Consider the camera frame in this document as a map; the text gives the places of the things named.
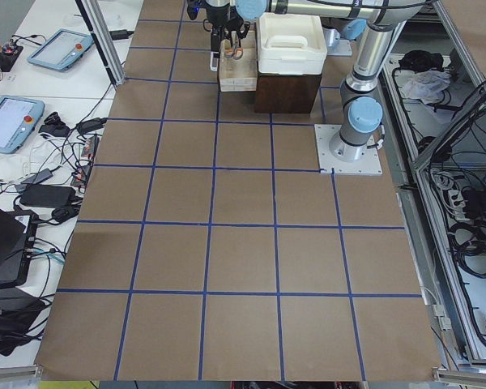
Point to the aluminium frame post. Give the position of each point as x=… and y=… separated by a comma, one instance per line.
x=96, y=25

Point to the white crumpled cloth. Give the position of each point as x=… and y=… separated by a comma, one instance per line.
x=428, y=86

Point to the blue teach pendant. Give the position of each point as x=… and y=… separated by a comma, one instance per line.
x=62, y=50
x=18, y=119

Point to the black laptop computer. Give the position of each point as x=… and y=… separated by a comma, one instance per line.
x=17, y=235

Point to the blue teach pendant far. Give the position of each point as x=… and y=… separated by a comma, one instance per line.
x=62, y=50

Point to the grey orange handled scissors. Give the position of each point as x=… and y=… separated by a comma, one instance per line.
x=234, y=51

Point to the black power adapter brick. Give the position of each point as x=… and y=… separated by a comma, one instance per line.
x=47, y=196

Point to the dark brown wooden cabinet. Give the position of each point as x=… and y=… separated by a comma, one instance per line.
x=286, y=93

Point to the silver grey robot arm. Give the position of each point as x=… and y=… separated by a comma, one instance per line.
x=220, y=11
x=384, y=20

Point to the blue teach pendant near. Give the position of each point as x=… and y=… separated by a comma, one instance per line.
x=18, y=119

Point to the wooden drawer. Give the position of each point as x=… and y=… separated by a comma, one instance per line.
x=238, y=75

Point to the white foam tray box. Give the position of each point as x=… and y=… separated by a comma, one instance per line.
x=290, y=45

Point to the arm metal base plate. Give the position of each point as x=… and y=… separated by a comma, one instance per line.
x=337, y=157

